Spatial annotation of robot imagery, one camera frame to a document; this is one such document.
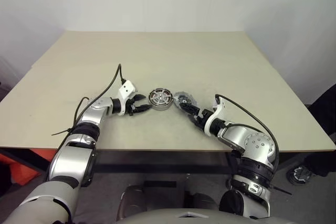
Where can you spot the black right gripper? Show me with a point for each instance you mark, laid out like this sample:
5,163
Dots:
202,119

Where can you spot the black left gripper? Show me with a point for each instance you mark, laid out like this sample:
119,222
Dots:
131,107

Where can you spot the round metal motor housing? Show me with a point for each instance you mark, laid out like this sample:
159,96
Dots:
160,107

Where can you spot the grey round motor lid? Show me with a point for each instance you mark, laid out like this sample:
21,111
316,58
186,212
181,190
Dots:
181,98

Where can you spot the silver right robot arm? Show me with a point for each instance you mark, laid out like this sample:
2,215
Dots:
256,144

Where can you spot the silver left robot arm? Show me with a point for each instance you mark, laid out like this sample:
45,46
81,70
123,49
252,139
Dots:
71,161

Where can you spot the dark rounded shape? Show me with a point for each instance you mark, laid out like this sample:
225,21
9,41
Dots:
132,200
200,201

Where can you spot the grey robot torso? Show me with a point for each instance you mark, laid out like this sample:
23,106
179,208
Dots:
183,216

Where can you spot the black and white shoe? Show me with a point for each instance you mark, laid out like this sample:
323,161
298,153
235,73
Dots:
299,174

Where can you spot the orange object under table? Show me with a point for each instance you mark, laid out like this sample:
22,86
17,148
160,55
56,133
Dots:
22,167

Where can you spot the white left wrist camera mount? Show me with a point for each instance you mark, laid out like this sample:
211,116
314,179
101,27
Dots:
126,89

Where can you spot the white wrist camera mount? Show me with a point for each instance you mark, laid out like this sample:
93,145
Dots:
219,108
126,89

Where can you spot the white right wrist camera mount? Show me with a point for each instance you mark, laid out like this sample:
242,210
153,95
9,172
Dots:
219,108

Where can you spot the black table frame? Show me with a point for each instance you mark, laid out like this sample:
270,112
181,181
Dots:
157,165

